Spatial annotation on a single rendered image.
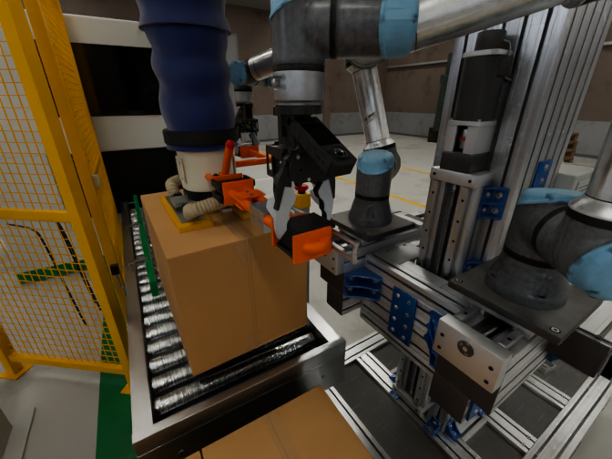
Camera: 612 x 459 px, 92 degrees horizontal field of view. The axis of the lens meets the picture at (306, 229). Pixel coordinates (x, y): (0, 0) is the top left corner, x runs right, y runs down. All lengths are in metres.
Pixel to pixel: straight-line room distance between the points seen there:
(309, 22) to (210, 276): 0.62
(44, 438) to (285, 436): 1.31
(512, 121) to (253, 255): 0.75
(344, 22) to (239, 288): 0.68
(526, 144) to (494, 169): 0.09
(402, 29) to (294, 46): 0.14
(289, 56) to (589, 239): 0.51
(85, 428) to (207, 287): 1.27
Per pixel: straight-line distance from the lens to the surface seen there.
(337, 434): 1.04
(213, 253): 0.80
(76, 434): 1.98
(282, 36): 0.46
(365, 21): 0.45
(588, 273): 0.60
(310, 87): 0.45
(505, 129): 0.93
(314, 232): 0.47
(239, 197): 0.69
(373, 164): 0.96
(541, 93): 0.90
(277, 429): 1.04
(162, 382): 1.23
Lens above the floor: 1.43
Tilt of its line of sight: 24 degrees down
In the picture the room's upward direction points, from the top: straight up
